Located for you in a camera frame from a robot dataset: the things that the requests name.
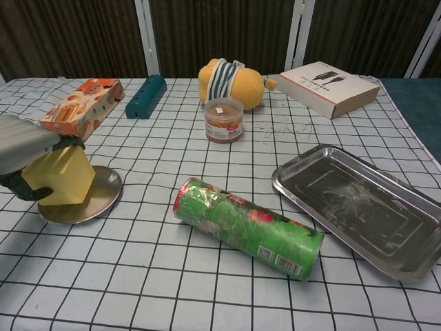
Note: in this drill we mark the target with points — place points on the teal plastic holder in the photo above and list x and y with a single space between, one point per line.
146 98

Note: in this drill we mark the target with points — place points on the green Pringles chips can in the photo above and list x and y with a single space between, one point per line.
241 224

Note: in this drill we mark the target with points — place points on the white metal frame post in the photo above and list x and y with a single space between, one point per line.
425 48
148 38
301 34

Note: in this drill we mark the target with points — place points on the orange snack carton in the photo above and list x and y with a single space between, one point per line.
82 110

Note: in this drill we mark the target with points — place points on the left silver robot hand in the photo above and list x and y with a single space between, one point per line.
20 145

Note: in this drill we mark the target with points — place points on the clear plastic snack jar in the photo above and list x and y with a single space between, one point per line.
224 120

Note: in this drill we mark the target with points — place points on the round stainless steel plate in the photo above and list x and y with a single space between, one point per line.
103 193

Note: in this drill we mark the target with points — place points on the white charger cardboard box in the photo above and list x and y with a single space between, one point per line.
324 89

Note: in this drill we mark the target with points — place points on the white black checkered tablecloth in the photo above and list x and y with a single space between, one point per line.
172 296

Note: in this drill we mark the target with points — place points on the rectangular stainless steel tray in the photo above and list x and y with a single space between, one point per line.
344 207

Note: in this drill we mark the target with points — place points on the yellow plush toy striped cloth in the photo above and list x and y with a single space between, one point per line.
248 86

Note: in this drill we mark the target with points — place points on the yellow foam cube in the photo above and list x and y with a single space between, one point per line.
65 179

